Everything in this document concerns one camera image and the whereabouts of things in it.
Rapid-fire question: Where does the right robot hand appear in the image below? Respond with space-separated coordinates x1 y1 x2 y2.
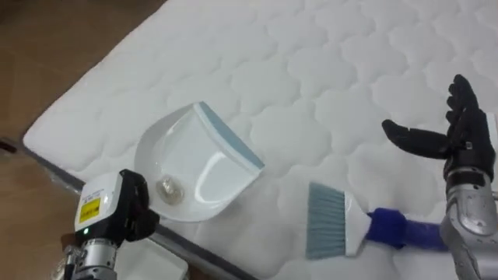
381 74 498 182

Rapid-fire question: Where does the white dustpan with blue lip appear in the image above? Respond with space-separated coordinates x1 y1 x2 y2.
134 100 266 223

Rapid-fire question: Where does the bed with white quilted mattress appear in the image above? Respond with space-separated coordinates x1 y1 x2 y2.
21 0 498 280

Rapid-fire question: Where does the crumpled clear plastic scrap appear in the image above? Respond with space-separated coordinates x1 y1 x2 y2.
155 174 186 206

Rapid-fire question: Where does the hand brush with blue handle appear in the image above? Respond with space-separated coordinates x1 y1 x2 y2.
305 181 449 261

